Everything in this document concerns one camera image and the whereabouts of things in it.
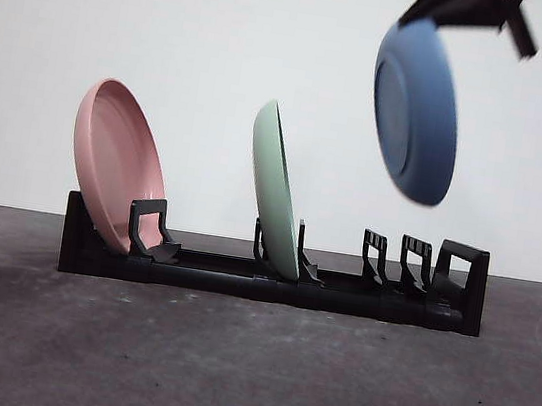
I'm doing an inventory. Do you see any blue plate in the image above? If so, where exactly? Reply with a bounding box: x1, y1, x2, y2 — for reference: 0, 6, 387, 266
356, 14, 476, 211

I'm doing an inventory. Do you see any green plate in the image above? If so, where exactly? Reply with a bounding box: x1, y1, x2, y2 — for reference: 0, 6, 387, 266
232, 95, 324, 283

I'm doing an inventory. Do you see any pink plate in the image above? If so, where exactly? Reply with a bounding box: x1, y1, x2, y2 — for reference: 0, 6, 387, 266
57, 72, 183, 260

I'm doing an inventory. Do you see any black plate rack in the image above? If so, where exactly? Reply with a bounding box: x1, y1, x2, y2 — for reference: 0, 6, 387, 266
55, 184, 493, 339

